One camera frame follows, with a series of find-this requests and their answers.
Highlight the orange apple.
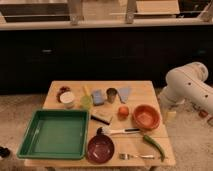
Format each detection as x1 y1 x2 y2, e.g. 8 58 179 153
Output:
118 106 129 117

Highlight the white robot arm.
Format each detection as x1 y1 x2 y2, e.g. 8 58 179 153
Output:
158 62 213 115

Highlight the orange bowl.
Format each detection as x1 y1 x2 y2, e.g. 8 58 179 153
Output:
132 105 160 130

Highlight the purple bowl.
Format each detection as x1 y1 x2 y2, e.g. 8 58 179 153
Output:
86 135 115 164

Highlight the metal cup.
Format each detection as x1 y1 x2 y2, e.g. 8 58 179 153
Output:
106 88 117 103

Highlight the blue sponge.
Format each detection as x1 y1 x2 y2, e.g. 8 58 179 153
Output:
92 90 104 106

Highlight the light blue cloth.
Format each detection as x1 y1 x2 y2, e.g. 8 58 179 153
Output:
117 87 131 103

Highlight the white cup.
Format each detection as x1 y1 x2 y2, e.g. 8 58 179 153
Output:
60 91 75 108

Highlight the dark red small object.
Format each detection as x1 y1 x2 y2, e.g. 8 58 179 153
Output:
56 86 71 103

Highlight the wooden table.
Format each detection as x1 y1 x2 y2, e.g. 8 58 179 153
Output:
24 81 176 169

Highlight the green chili pepper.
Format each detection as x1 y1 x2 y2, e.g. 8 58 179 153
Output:
143 135 166 162

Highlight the green plastic tray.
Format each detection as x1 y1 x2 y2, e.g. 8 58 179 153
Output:
17 110 89 160

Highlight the silver fork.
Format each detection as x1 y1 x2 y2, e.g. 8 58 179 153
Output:
119 153 155 160

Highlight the black cabinet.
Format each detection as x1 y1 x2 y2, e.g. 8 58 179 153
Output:
0 26 213 94

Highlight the black object on floor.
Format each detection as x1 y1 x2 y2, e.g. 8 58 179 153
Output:
0 146 10 158

